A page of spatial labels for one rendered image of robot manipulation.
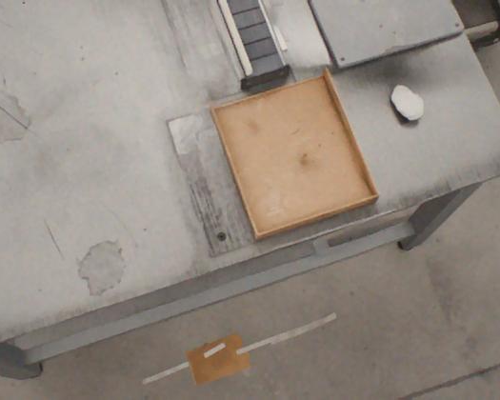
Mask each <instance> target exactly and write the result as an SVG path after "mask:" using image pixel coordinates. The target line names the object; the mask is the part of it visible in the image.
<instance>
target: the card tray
mask: <svg viewBox="0 0 500 400"><path fill-rule="evenodd" d="M210 112H211V114H212V117H213V120H214V123H215V126H216V128H217V130H218V134H219V137H220V140H221V143H222V146H223V148H224V151H225V154H226V156H227V159H228V163H229V165H230V170H231V173H232V176H233V179H235V181H236V184H237V187H238V190H239V193H240V196H241V198H242V201H243V204H244V207H245V210H246V213H247V215H248V218H249V221H250V226H251V229H252V231H253V234H254V237H255V240H259V239H263V238H266V237H269V236H272V235H274V234H277V233H280V232H283V231H286V230H292V229H295V228H298V227H301V226H304V225H307V224H309V223H312V222H315V221H319V220H322V219H325V217H328V216H331V215H334V214H337V213H340V212H343V211H346V210H352V209H355V208H358V207H361V206H364V205H367V204H369V203H372V202H376V201H377V200H378V199H379V197H380V196H381V195H380V192H379V190H378V187H377V185H376V182H374V180H373V178H372V175H371V173H370V169H369V167H368V164H367V162H366V158H365V156H364V154H363V152H362V150H361V147H360V145H359V143H358V140H357V138H356V135H355V133H354V130H353V127H352V125H351V122H350V120H349V117H348V115H347V114H346V112H345V110H344V107H343V105H342V102H341V99H340V97H339V94H338V92H337V90H336V87H335V86H334V83H333V81H332V79H331V76H330V71H329V69H328V67H325V71H324V75H321V76H317V77H314V78H311V79H308V80H305V81H301V82H298V83H295V84H291V85H287V86H285V87H282V88H278V89H275V90H269V91H266V92H263V93H258V94H255V95H253V96H249V97H246V98H243V99H240V100H236V101H232V102H229V103H226V105H223V106H220V107H216V108H214V107H213V105H212V102H211V101H210Z"/></svg>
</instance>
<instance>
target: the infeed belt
mask: <svg viewBox="0 0 500 400"><path fill-rule="evenodd" d="M226 2H227V5H228V7H229V10H230V15H231V18H233V21H234V23H235V26H236V28H237V30H238V33H239V35H240V38H241V41H242V43H243V47H244V50H245V52H246V55H247V56H248V59H249V62H250V66H251V74H250V75H248V76H247V75H246V72H245V69H244V67H243V64H242V61H241V59H240V56H239V53H238V51H237V48H236V46H235V44H234V40H233V37H231V35H230V30H229V28H228V25H227V22H226V20H225V17H224V14H223V12H222V9H221V6H220V4H219V1H218V0H217V3H218V6H219V8H220V11H221V14H222V16H223V19H224V22H225V24H226V27H227V30H228V32H229V35H230V39H231V42H233V45H234V47H235V50H236V53H237V55H238V58H239V61H240V63H241V66H242V69H243V71H244V73H245V77H246V78H247V79H251V78H253V77H256V76H260V75H264V73H268V72H271V71H274V70H280V69H282V68H284V66H283V63H282V61H281V58H280V55H279V53H278V50H277V48H276V46H275V43H274V40H273V38H272V35H271V33H270V29H269V26H268V24H267V21H266V18H265V16H264V13H263V11H262V8H259V7H260V6H259V3H258V1H257V0H226Z"/></svg>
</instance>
